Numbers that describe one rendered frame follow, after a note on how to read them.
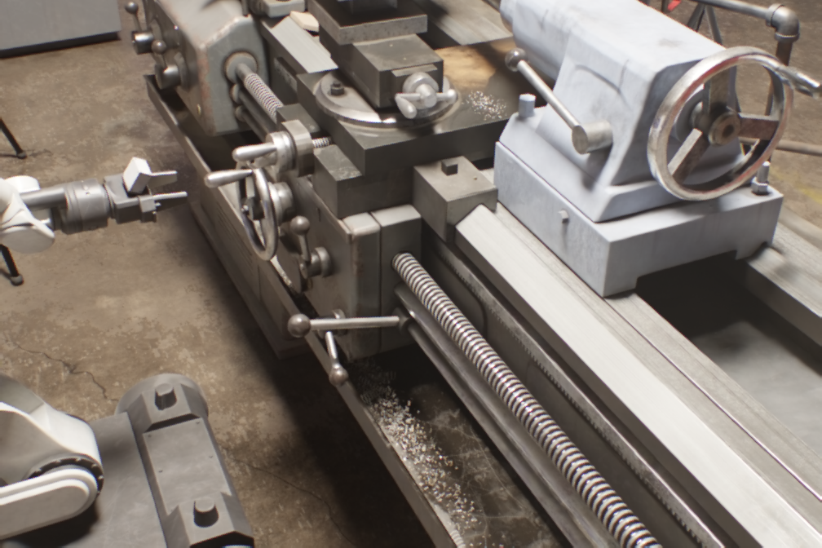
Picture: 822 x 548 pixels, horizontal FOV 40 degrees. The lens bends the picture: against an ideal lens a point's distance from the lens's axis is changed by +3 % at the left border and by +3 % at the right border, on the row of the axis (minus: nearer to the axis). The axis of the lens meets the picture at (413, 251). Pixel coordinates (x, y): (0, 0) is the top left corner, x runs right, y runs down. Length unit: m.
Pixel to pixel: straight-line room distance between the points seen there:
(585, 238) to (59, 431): 1.05
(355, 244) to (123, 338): 1.24
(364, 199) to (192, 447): 0.73
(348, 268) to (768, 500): 0.84
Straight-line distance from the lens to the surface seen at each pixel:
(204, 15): 2.69
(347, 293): 1.93
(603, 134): 1.61
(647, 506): 1.55
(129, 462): 2.37
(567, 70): 1.72
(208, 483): 2.26
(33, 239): 1.95
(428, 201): 1.84
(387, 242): 1.87
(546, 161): 1.72
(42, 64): 4.56
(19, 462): 2.15
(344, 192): 1.84
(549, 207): 1.71
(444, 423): 2.04
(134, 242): 3.35
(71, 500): 2.17
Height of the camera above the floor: 1.78
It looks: 33 degrees down
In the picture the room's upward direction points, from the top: 1 degrees clockwise
